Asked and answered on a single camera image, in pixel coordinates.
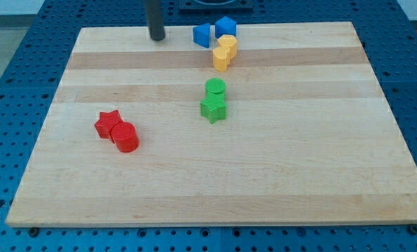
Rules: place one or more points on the blue cube block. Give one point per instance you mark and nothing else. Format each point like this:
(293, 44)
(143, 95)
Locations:
(225, 26)

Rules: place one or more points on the green star block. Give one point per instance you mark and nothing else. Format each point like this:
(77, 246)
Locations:
(213, 107)

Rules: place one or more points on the green cylinder block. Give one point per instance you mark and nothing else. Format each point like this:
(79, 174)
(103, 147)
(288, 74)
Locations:
(215, 86)

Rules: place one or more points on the yellow heart block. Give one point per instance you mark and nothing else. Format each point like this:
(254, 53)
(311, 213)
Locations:
(221, 57)

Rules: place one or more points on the red cylinder block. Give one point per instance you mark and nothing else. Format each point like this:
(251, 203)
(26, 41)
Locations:
(125, 137)

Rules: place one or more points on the yellow hexagon block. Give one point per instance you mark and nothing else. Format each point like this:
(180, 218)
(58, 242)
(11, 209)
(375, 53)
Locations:
(231, 42)

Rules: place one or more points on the wooden board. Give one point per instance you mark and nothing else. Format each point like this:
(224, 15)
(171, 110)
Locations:
(308, 139)

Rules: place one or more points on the blue triangular block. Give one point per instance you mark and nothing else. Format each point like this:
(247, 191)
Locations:
(201, 35)

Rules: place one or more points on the red star block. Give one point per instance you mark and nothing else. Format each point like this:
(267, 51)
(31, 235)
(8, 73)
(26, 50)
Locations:
(106, 122)

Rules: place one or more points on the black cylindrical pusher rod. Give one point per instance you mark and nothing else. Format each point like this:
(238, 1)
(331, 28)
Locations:
(154, 19)

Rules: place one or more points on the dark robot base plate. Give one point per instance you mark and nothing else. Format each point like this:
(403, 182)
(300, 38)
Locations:
(187, 6)

